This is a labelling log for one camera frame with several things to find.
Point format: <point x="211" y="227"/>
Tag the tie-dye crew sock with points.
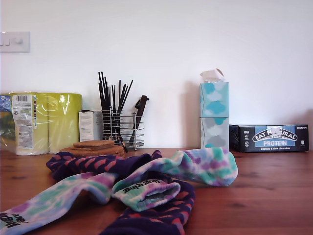
<point x="207" y="166"/>
<point x="61" y="195"/>

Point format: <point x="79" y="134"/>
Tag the purple pink-patterned sock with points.
<point x="171" y="215"/>
<point x="80" y="166"/>

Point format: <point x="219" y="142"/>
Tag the black thin stick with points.
<point x="127" y="93"/>
<point x="114" y="98"/>
<point x="119" y="93"/>
<point x="101" y="90"/>
<point x="106" y="93"/>

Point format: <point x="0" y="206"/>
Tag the black marker pen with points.
<point x="123" y="144"/>

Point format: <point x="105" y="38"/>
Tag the grey cloud tissue box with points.
<point x="215" y="133"/>

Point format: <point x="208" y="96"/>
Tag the blue cloud tissue box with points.
<point x="215" y="100"/>

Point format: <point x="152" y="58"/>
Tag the square cork coaster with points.
<point x="93" y="142"/>
<point x="80" y="146"/>

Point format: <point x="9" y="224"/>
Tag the white tissue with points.
<point x="211" y="74"/>

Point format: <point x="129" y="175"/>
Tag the small white printed carton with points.
<point x="85" y="124"/>

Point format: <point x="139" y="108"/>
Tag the yellow paper towel pack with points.
<point x="56" y="122"/>

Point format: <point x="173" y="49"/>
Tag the black protein bar box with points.
<point x="269" y="139"/>

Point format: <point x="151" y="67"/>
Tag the white light switch plate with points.
<point x="14" y="42"/>

